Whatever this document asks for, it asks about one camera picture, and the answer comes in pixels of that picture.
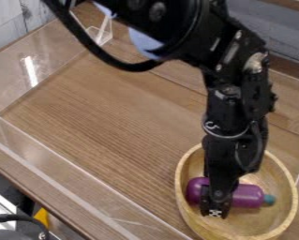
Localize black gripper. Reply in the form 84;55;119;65
198;118;269;219

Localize purple toy eggplant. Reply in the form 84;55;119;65
186;177;275;208

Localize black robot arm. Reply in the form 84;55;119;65
43;0;277;218

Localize light wooden bowl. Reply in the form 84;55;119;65
174;143;299;240

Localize yellow tag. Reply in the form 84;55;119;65
34;207;50;227

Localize black cable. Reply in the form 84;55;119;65
0;214;50;240

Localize clear acrylic corner bracket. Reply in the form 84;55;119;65
70;13;112;46

